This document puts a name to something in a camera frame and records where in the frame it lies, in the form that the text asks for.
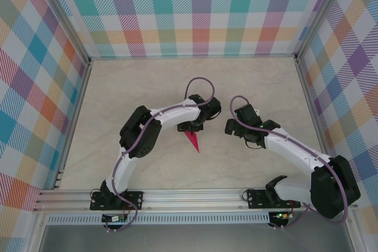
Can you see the pink paper sheet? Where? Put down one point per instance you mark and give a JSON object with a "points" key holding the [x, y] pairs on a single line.
{"points": [[193, 141]]}

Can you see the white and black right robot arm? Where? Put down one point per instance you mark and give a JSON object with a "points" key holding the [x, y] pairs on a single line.
{"points": [[295, 148]]}

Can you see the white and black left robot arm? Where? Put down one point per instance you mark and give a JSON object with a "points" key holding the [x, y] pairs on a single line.
{"points": [[177, 113]]}

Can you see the right circuit board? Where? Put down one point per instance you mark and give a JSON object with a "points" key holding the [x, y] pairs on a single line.
{"points": [[280, 215]]}

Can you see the circuit board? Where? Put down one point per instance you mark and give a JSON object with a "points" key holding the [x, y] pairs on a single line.
{"points": [[113, 218], [280, 215]]}

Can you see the left circuit board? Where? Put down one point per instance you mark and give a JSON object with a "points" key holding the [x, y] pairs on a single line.
{"points": [[113, 218]]}

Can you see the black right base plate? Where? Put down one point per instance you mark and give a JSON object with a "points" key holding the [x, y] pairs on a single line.
{"points": [[254, 199]]}

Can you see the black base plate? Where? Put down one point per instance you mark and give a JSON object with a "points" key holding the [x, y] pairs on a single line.
{"points": [[254, 199], [136, 200]]}

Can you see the aluminium side rail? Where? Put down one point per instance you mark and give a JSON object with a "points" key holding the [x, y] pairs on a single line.
{"points": [[72, 125], [317, 122]]}

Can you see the aluminium front rail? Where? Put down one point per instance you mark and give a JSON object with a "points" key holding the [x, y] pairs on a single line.
{"points": [[195, 200]]}

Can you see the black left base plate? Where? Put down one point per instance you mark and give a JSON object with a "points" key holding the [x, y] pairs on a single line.
{"points": [[136, 200]]}

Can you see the aluminium corner post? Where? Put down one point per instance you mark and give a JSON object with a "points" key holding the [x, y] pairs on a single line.
{"points": [[63, 17], [319, 13]]}

